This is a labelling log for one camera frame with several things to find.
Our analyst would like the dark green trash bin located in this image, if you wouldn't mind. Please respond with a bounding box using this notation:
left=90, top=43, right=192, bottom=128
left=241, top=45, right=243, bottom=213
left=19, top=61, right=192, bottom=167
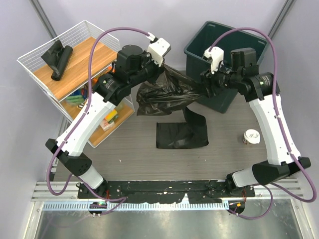
left=184, top=21, right=267, bottom=114

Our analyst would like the white cable duct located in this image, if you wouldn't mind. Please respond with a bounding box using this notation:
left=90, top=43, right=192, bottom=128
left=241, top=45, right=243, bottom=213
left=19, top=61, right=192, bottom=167
left=42, top=201, right=229, bottom=212

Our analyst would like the white wire shelf rack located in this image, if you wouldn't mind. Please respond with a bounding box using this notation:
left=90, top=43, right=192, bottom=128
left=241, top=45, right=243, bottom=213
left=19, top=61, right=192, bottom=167
left=17, top=20, right=135, bottom=148

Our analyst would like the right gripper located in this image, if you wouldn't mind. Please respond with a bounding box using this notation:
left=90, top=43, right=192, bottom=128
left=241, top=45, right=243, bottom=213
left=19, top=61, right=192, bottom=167
left=198, top=59, right=242, bottom=99

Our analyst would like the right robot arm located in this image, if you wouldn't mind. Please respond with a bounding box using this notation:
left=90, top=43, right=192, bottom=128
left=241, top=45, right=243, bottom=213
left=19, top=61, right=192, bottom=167
left=201, top=47, right=311, bottom=197

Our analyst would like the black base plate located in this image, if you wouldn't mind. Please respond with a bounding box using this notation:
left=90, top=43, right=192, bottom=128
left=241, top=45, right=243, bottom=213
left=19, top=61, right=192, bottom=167
left=77, top=179, right=257, bottom=204

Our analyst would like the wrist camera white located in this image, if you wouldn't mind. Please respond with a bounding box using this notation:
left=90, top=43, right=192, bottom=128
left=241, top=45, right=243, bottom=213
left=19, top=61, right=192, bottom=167
left=147, top=32, right=171, bottom=67
left=203, top=46, right=224, bottom=74

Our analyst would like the small white box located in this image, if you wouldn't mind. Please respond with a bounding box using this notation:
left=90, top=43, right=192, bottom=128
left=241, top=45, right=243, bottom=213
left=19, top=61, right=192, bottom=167
left=100, top=119, right=115, bottom=131

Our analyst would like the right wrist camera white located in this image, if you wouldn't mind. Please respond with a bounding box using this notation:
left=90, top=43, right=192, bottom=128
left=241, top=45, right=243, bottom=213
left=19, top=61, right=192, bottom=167
left=203, top=46, right=224, bottom=74

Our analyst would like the white paper cup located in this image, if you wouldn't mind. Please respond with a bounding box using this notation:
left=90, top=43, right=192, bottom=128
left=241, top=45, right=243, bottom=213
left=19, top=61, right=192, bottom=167
left=243, top=129, right=261, bottom=144

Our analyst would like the black trash bag roll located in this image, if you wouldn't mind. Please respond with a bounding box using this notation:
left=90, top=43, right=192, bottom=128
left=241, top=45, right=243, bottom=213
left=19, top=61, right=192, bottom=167
left=41, top=40, right=73, bottom=81

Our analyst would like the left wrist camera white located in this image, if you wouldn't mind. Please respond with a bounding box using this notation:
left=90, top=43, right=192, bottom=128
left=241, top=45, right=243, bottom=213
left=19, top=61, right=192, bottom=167
left=147, top=32, right=171, bottom=67

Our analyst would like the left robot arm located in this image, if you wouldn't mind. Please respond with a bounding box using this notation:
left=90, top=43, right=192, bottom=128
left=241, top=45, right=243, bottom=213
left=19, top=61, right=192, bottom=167
left=45, top=41, right=171, bottom=198

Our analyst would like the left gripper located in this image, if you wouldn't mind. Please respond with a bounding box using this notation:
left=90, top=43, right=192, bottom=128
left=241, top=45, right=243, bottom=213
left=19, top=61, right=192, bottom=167
left=129, top=50, right=165, bottom=88

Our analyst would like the yellow green sponge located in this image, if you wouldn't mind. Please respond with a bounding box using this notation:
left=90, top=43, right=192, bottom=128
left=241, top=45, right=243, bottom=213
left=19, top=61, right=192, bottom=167
left=104, top=109, right=118, bottom=122

